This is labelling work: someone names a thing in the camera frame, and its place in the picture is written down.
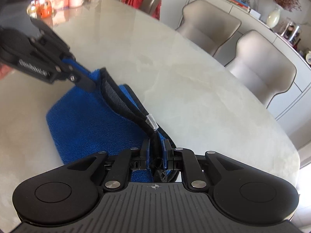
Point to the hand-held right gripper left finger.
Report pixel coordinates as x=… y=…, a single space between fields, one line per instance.
x=147 y=153

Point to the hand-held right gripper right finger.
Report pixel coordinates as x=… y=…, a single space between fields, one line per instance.
x=165 y=154

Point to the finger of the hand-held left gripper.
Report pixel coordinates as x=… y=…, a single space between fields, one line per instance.
x=80 y=80
x=53 y=41

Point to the blue towel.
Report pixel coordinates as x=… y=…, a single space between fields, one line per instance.
x=92 y=126

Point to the person's left hand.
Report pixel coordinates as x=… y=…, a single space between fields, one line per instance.
x=4 y=70

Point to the orange toy figure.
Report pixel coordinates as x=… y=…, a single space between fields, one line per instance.
x=42 y=9

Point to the grey upholstered chair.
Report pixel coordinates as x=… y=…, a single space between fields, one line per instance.
x=206 y=26
x=262 y=70

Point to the white sideboard cabinet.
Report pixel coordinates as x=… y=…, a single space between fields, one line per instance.
x=291 y=102

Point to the stack of books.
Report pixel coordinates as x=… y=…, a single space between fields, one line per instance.
x=235 y=1

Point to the small table clock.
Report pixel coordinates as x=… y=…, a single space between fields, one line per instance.
x=308 y=57

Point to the white vase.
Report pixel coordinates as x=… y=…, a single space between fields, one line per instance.
x=274 y=18

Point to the glass display jar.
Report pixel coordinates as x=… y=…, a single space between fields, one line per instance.
x=292 y=32

